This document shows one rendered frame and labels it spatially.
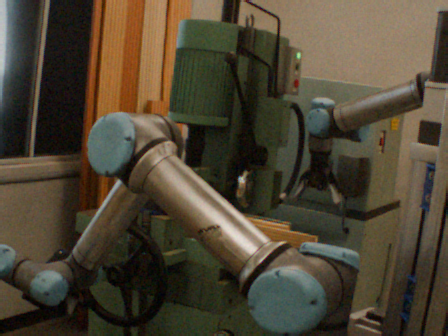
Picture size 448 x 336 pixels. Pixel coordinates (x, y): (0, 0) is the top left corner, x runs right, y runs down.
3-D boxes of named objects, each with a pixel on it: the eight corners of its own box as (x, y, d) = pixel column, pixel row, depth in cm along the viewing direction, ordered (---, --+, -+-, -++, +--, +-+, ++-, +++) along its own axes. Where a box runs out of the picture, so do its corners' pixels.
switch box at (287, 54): (270, 91, 211) (275, 44, 208) (281, 93, 220) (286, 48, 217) (288, 94, 208) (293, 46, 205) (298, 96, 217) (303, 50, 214)
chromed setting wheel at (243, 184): (231, 208, 199) (236, 167, 197) (248, 204, 210) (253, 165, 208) (241, 210, 198) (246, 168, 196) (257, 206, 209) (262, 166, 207)
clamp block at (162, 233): (118, 242, 179) (120, 209, 177) (144, 235, 191) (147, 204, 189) (164, 254, 173) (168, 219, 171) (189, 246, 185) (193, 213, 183)
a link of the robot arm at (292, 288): (358, 284, 110) (145, 101, 129) (328, 304, 98) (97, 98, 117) (318, 333, 115) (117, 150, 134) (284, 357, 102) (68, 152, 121)
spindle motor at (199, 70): (155, 120, 190) (168, 17, 184) (185, 121, 205) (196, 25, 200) (210, 128, 182) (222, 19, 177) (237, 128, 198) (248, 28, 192)
